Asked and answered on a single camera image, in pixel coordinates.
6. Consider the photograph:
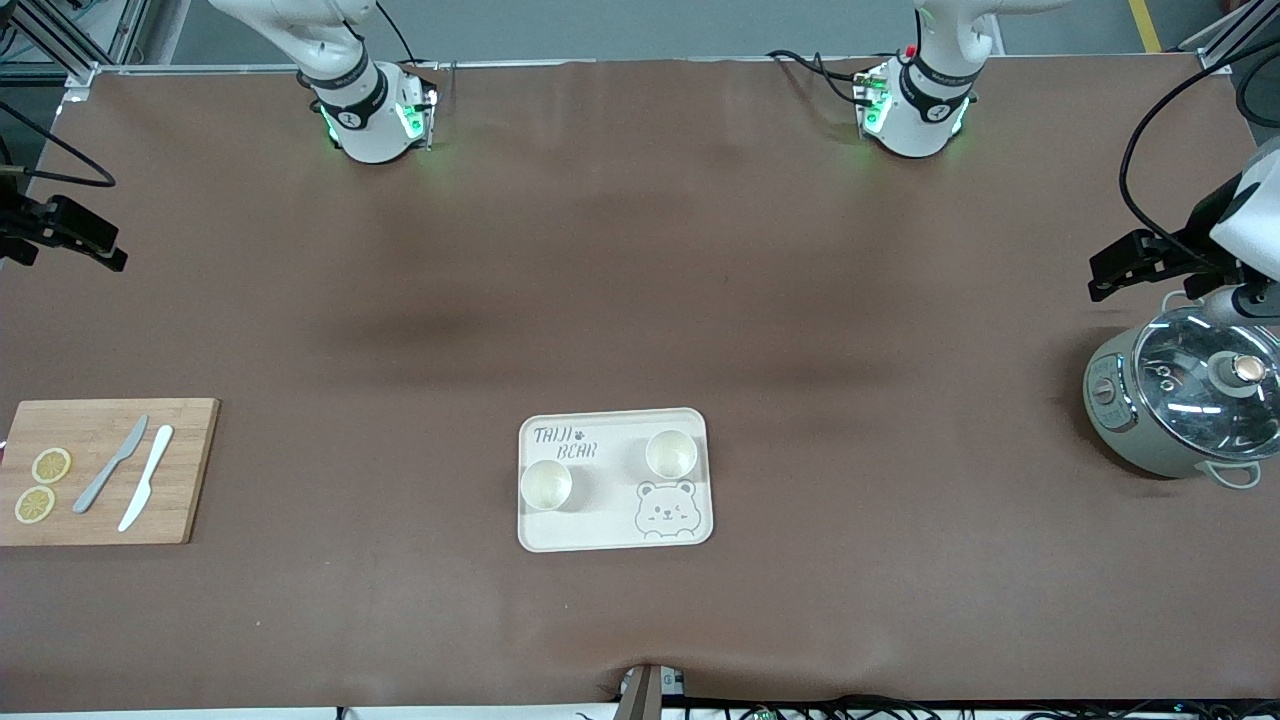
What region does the grey-green electric pot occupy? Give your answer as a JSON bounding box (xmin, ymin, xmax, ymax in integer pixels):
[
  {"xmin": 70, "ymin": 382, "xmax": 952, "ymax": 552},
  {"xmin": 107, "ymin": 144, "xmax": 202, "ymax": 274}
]
[{"xmin": 1083, "ymin": 290, "xmax": 1280, "ymax": 491}]

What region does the cream bear print tray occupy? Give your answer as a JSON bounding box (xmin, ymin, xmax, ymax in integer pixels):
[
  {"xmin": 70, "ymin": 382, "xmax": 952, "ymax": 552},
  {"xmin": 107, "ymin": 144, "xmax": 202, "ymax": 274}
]
[{"xmin": 517, "ymin": 407, "xmax": 715, "ymax": 553}]

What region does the glass pot lid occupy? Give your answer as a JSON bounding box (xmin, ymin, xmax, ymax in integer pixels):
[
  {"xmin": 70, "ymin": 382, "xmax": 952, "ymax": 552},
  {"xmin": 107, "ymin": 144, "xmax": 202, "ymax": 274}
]
[{"xmin": 1133, "ymin": 305, "xmax": 1280, "ymax": 461}]

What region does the aluminium frame profile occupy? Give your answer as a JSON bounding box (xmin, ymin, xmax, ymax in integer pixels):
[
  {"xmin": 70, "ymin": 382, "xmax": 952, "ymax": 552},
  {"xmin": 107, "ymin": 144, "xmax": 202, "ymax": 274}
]
[
  {"xmin": 0, "ymin": 0, "xmax": 151, "ymax": 91},
  {"xmin": 1180, "ymin": 0, "xmax": 1280, "ymax": 76}
]

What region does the white plastic knife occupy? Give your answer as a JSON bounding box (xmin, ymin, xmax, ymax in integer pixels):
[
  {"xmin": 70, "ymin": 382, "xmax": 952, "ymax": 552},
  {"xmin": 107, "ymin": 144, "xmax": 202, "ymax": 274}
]
[{"xmin": 118, "ymin": 425, "xmax": 175, "ymax": 533}]

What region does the grey plastic knife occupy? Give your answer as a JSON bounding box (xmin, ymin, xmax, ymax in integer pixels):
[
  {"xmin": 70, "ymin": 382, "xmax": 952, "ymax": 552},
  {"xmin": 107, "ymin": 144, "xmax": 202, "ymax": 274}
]
[{"xmin": 72, "ymin": 414, "xmax": 150, "ymax": 515}]

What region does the white IKEA cup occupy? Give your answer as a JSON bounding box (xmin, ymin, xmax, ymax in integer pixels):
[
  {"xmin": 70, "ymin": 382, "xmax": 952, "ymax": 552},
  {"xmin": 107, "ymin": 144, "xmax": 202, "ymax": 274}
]
[
  {"xmin": 520, "ymin": 460, "xmax": 574, "ymax": 512},
  {"xmin": 645, "ymin": 429, "xmax": 699, "ymax": 480}
]

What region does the bamboo cutting board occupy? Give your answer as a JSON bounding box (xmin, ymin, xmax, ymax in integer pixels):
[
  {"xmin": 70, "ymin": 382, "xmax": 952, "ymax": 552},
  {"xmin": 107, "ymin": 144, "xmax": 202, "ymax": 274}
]
[{"xmin": 0, "ymin": 398, "xmax": 221, "ymax": 547}]

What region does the black base cable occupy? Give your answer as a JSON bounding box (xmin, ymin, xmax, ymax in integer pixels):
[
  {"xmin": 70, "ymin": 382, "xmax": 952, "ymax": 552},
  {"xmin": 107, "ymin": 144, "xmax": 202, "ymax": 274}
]
[
  {"xmin": 375, "ymin": 0, "xmax": 441, "ymax": 71},
  {"xmin": 767, "ymin": 49, "xmax": 883, "ymax": 107}
]

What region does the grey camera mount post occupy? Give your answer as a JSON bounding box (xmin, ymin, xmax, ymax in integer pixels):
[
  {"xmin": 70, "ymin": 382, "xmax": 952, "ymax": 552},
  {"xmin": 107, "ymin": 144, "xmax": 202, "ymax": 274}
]
[{"xmin": 618, "ymin": 663, "xmax": 689, "ymax": 720}]

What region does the brown table mat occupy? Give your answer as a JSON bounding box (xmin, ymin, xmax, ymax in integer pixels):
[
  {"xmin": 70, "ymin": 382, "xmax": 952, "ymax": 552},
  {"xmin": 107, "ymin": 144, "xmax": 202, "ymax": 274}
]
[{"xmin": 0, "ymin": 55, "xmax": 1280, "ymax": 713}]

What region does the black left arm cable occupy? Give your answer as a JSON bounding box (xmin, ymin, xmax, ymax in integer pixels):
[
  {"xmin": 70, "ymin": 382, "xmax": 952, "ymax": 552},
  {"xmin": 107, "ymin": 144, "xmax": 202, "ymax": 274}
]
[{"xmin": 1118, "ymin": 40, "xmax": 1280, "ymax": 269}]

